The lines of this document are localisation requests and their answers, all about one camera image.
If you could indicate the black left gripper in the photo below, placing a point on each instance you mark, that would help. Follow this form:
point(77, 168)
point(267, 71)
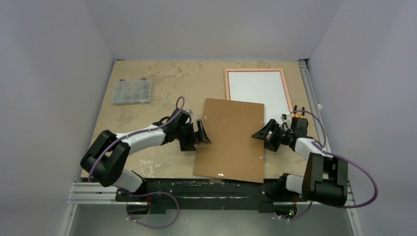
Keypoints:
point(189, 144)

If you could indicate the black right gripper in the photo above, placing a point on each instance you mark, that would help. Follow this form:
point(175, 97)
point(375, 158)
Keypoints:
point(273, 137)

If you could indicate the brown cardboard backing board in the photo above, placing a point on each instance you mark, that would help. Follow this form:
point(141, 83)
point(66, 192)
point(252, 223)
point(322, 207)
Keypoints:
point(233, 153)

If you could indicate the sunset photo print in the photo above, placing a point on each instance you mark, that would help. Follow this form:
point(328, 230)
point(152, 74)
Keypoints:
point(260, 88)

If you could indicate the pink wooden picture frame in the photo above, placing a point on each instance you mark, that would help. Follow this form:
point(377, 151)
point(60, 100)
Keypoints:
point(286, 84)

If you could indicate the clear plastic organizer box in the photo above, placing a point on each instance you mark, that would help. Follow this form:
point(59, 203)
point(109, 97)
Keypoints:
point(129, 92)

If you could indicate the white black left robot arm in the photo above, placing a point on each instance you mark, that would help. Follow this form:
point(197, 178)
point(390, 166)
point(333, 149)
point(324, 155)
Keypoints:
point(106, 158)

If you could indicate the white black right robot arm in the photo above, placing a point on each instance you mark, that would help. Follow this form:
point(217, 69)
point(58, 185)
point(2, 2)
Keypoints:
point(325, 177)

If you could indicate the yellow black pliers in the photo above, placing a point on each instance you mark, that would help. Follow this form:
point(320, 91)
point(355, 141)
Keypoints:
point(299, 113)

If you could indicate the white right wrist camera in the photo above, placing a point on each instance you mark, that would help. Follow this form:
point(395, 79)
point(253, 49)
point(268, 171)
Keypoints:
point(287, 118)

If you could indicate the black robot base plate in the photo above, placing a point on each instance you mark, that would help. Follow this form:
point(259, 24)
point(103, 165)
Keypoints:
point(161, 194)

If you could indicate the aluminium rail frame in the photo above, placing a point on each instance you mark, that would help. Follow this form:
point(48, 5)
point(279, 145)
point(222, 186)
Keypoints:
point(94, 214)

